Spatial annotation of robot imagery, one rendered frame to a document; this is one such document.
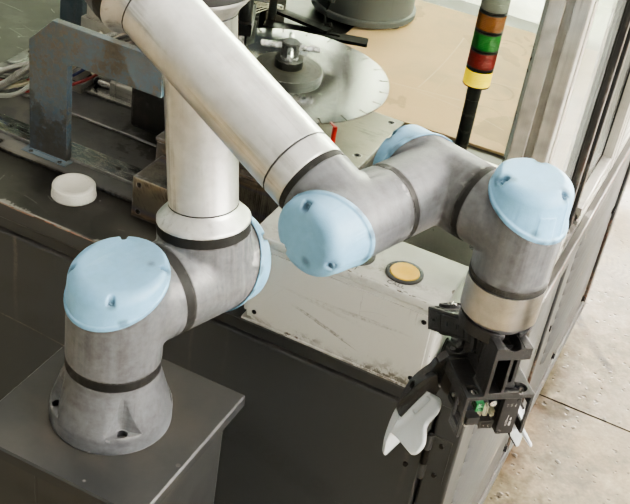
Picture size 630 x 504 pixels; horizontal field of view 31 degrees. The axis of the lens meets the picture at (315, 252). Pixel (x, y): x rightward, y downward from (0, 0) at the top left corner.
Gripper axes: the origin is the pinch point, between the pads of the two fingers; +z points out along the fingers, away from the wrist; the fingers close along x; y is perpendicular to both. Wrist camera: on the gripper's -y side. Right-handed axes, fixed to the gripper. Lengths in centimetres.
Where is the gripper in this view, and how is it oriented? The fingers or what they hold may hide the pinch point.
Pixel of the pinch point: (448, 445)
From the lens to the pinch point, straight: 124.1
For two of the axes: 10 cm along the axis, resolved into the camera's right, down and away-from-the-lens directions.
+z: -1.4, 8.1, 5.7
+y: 2.2, 5.8, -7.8
